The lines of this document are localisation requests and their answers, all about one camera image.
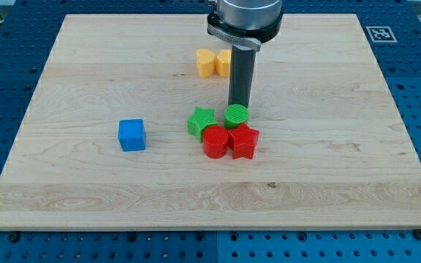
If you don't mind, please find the light wooden board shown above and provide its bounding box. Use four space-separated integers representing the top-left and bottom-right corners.
0 14 421 232

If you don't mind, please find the green star block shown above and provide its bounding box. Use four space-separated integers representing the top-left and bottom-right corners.
187 107 217 142

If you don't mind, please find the red cylinder block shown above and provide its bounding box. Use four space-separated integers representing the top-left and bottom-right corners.
202 125 229 159

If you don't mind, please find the yellow heart block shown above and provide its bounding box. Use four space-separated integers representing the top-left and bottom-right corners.
196 49 216 77

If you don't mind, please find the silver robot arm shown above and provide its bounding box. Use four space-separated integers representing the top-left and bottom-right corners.
207 0 284 107

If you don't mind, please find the green cylinder block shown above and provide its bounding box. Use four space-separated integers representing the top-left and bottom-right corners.
224 104 249 129

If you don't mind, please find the white fiducial marker tag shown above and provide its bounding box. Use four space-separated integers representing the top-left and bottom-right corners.
366 26 397 43

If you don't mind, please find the yellow block behind rod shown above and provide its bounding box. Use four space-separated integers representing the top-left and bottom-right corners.
216 49 232 77

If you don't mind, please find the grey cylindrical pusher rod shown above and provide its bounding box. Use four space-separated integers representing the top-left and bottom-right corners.
228 45 256 107

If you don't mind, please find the red star block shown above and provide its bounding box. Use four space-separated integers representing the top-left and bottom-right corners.
228 123 259 159

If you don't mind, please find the blue cube block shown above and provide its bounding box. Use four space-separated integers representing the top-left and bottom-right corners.
118 118 146 151

